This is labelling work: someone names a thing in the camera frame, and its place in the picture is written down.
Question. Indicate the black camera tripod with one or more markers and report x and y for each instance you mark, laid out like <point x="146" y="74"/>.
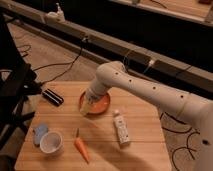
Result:
<point x="15" y="88"/>

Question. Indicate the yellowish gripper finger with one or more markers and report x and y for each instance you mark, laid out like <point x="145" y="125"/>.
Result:
<point x="86" y="106"/>

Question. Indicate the blue sponge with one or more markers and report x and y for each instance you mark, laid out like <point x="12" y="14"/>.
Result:
<point x="39" y="131"/>

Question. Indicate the grey metal rail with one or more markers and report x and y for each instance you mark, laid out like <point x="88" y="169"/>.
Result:
<point x="163" y="64"/>

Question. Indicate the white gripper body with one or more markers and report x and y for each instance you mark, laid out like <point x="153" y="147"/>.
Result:
<point x="95" y="91"/>

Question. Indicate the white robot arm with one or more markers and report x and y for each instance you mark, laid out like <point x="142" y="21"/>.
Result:
<point x="192" y="109"/>

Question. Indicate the orange ceramic bowl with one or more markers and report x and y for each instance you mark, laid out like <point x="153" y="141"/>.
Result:
<point x="101" y="106"/>

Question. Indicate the white plastic bottle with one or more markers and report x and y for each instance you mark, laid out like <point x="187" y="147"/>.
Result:
<point x="121" y="128"/>

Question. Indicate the orange toy carrot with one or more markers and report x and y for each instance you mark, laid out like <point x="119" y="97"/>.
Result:
<point x="81" y="147"/>

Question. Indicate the white ceramic cup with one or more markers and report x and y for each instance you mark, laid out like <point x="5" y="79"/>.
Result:
<point x="51" y="143"/>

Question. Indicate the black rectangular box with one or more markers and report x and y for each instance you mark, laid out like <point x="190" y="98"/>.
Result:
<point x="52" y="97"/>

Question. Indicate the white device on rail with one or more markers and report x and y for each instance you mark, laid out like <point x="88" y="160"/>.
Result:
<point x="58" y="15"/>

